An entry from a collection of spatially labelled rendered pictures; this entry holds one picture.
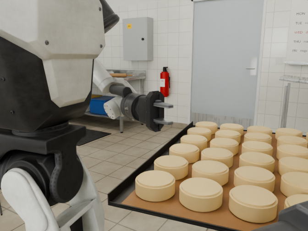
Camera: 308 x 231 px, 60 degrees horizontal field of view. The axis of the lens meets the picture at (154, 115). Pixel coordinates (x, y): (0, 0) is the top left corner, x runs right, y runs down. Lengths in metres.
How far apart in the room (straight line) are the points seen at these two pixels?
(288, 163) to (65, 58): 0.42
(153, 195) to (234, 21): 4.03
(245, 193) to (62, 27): 0.40
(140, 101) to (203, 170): 0.50
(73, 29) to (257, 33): 3.76
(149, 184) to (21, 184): 0.34
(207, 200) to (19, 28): 0.37
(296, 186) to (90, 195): 0.50
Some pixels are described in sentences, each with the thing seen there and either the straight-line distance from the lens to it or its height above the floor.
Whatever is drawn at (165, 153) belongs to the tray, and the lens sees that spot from 0.49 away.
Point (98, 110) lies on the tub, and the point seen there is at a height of 0.30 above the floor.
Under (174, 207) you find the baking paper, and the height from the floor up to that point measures 1.04.
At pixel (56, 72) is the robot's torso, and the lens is 0.52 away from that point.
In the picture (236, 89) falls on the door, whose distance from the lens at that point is 4.25.
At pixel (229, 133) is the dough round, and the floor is 1.06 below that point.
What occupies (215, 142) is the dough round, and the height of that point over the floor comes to 1.06.
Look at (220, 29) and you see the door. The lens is 4.32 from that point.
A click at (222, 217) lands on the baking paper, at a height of 1.04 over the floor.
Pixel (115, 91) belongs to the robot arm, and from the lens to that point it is 0.93.
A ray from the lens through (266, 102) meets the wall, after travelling 4.17.
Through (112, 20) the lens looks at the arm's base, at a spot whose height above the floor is 1.31.
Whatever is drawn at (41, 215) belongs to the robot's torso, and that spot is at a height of 0.90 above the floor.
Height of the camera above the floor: 1.21
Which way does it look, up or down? 12 degrees down
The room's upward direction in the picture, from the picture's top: straight up
